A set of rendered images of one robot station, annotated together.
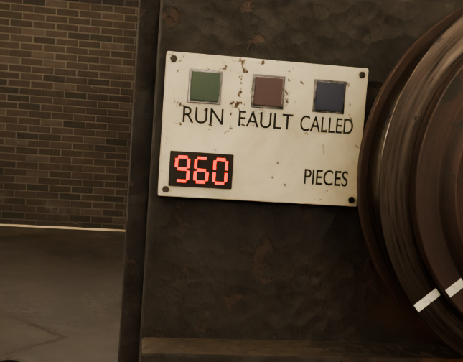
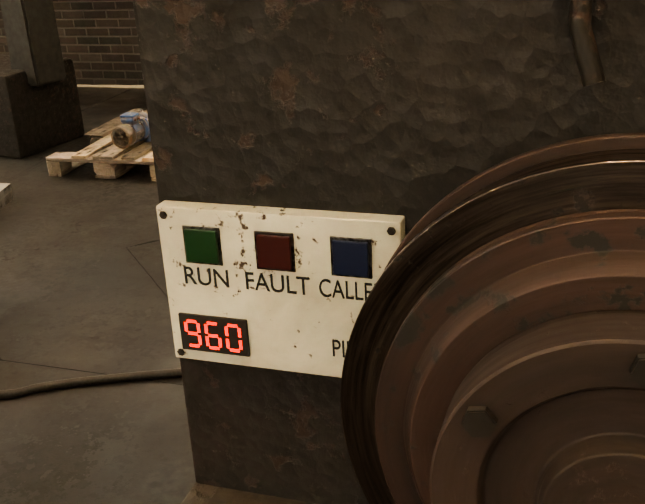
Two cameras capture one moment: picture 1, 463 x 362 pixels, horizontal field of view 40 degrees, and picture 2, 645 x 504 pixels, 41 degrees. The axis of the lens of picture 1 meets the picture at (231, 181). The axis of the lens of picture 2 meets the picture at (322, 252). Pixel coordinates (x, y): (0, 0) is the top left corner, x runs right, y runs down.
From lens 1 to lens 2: 0.60 m
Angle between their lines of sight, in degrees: 32
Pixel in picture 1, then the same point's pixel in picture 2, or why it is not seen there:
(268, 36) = (276, 177)
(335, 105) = (358, 269)
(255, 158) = (272, 324)
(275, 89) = (280, 250)
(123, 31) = not seen: outside the picture
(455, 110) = (416, 354)
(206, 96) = (203, 258)
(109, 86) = not seen: outside the picture
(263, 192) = (286, 361)
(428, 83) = (390, 311)
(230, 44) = (233, 187)
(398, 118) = (356, 350)
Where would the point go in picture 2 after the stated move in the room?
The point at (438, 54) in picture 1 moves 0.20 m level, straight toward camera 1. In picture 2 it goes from (399, 276) to (204, 381)
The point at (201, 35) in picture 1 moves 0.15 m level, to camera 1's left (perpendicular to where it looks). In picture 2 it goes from (198, 179) to (84, 166)
